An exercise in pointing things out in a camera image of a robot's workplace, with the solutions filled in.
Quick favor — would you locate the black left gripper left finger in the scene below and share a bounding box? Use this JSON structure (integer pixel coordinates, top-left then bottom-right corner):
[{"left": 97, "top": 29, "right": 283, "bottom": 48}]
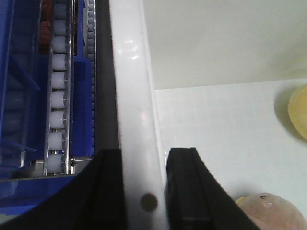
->
[{"left": 0, "top": 149, "right": 127, "bottom": 230}]

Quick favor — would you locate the white roller track left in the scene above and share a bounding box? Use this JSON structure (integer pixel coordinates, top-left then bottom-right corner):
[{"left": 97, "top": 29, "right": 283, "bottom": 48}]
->
[{"left": 43, "top": 0, "right": 74, "bottom": 176}]

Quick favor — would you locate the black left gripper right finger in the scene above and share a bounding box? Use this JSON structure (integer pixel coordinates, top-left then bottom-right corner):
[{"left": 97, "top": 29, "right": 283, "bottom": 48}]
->
[{"left": 166, "top": 148, "right": 258, "bottom": 230}]

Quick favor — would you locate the blue plastic bin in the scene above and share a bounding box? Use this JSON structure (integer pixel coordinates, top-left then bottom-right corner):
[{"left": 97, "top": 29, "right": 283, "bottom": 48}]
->
[
  {"left": 0, "top": 0, "right": 42, "bottom": 171},
  {"left": 71, "top": 57, "right": 94, "bottom": 158}
]

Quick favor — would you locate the pink plush peach toy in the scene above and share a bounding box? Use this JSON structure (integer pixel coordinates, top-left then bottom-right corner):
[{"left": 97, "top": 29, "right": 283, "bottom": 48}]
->
[{"left": 236, "top": 193, "right": 307, "bottom": 230}]

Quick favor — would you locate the lower blue plastic bin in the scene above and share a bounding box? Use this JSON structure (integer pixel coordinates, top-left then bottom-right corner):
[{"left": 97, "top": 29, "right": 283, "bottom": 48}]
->
[{"left": 71, "top": 57, "right": 94, "bottom": 158}]

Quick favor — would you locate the left blue plastic bin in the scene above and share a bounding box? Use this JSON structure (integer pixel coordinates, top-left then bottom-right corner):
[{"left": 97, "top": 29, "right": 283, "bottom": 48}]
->
[{"left": 0, "top": 0, "right": 42, "bottom": 171}]

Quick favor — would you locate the white plastic tote crate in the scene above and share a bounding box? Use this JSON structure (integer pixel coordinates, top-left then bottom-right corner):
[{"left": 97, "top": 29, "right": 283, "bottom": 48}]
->
[{"left": 110, "top": 0, "right": 307, "bottom": 230}]

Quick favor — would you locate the yellow plush mango toy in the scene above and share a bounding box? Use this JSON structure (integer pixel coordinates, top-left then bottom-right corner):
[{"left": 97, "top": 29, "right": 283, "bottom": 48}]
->
[{"left": 288, "top": 84, "right": 307, "bottom": 139}]

